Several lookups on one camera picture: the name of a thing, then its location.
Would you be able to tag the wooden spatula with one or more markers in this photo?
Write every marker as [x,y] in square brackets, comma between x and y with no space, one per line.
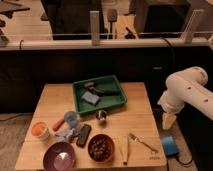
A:
[124,148]

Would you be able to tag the purple bowl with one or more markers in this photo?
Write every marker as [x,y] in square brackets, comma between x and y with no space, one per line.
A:
[59,157]

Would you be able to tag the metal fork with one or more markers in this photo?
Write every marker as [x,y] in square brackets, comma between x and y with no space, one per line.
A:
[135,138]

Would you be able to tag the grey blue sponge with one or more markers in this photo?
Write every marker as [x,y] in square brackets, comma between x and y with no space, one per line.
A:
[90,98]

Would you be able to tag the green plastic tray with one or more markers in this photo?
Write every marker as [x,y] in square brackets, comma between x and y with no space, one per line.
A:
[109,82]

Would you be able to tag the dark brush in tray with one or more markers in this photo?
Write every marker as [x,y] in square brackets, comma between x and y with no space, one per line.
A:
[91,87]

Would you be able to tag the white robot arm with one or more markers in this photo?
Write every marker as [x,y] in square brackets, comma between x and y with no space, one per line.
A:
[186,86]

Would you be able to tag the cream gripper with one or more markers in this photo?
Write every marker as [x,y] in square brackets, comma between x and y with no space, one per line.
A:
[168,120]

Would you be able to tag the brown bowl with food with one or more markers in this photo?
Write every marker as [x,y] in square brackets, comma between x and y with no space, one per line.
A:
[101,148]

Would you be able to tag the wooden table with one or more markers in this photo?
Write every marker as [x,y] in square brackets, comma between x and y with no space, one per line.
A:
[134,117]

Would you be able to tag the small dark round jar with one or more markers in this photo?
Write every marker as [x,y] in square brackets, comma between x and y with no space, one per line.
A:
[101,117]

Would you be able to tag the white cup with orange inside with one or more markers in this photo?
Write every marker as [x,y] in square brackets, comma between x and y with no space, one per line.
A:
[40,131]

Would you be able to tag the black remote control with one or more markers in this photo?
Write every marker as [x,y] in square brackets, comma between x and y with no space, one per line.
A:
[83,135]

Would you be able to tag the blue plastic cup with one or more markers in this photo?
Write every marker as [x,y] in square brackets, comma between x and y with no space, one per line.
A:
[71,118]

